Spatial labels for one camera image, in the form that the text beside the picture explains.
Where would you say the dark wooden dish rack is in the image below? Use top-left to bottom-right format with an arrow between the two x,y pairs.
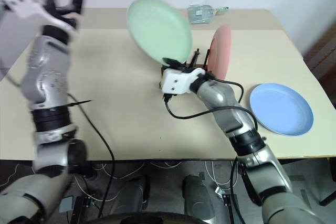
159,47 -> 218,90

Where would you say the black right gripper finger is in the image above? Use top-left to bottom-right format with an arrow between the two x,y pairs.
161,57 -> 185,69

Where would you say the dark brown wooden furniture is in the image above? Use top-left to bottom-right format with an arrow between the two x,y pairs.
304,22 -> 336,109

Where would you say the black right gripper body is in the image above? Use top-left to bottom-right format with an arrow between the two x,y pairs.
175,62 -> 197,74

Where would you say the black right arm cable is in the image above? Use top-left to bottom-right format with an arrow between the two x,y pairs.
164,78 -> 260,135

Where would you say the blue plate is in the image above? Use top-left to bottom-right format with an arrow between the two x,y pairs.
248,82 -> 314,137

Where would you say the white floor cable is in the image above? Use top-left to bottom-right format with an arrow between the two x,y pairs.
204,159 -> 237,191
91,160 -> 182,180

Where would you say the clear plastic bag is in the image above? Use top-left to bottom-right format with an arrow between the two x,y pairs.
187,4 -> 230,25

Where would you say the dark grey robot leg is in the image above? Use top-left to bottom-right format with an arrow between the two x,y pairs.
182,175 -> 214,221
115,175 -> 151,214

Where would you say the pink plate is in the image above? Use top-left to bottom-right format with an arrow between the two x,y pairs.
207,24 -> 232,80

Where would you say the grey floor box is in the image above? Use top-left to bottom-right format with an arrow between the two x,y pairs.
59,195 -> 76,214

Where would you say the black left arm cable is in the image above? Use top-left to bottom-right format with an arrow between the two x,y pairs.
67,92 -> 118,219

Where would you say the dark grey left robot leg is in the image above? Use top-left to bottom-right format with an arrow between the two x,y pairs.
115,175 -> 151,214

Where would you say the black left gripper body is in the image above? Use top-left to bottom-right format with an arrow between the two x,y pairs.
51,4 -> 81,29

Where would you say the green plate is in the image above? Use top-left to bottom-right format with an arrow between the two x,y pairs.
127,0 -> 194,67

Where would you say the black table leg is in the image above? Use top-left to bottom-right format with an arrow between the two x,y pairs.
319,157 -> 336,206

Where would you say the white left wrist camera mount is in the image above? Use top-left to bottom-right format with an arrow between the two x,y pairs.
0,0 -> 78,35

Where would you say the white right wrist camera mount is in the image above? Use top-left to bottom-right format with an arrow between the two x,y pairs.
160,67 -> 207,95

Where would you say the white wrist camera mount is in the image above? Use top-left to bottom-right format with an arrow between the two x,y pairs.
0,0 -> 78,35
160,67 -> 207,95

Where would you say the dark grey right robot leg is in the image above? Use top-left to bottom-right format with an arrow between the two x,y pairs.
182,175 -> 214,221

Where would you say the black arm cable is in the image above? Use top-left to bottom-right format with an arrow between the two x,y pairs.
67,92 -> 118,219
164,78 -> 260,135

